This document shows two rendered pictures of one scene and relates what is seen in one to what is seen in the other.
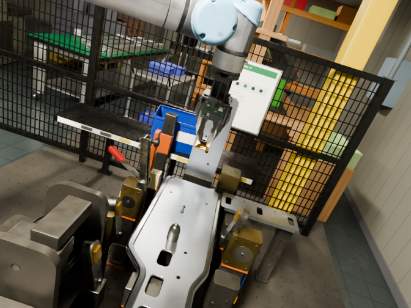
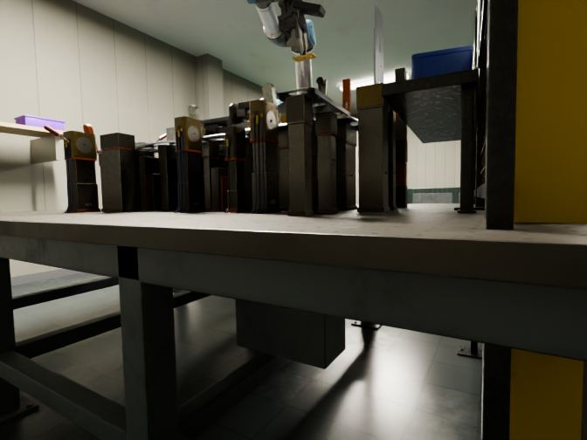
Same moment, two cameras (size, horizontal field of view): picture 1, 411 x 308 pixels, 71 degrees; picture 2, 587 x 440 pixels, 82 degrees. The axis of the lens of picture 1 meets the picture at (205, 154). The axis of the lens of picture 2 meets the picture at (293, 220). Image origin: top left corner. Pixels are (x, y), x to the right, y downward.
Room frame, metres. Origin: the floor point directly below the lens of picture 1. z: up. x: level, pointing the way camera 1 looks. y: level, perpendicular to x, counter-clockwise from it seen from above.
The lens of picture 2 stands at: (1.26, -1.14, 0.74)
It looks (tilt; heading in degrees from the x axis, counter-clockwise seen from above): 4 degrees down; 116
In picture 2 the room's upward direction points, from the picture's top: 1 degrees counter-clockwise
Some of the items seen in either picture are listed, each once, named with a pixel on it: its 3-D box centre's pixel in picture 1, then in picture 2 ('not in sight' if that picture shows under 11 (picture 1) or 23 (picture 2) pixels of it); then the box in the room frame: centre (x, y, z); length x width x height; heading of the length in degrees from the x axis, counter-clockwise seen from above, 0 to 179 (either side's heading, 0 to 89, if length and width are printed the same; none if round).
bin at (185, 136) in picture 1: (187, 132); (438, 88); (1.19, 0.10, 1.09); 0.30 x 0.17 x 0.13; 97
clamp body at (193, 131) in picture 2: not in sight; (187, 166); (0.35, -0.17, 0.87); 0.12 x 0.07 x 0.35; 89
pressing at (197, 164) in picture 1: (211, 137); (378, 64); (1.02, 0.00, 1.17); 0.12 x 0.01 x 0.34; 89
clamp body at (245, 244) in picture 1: (233, 275); (262, 159); (0.70, -0.20, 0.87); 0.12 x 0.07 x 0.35; 89
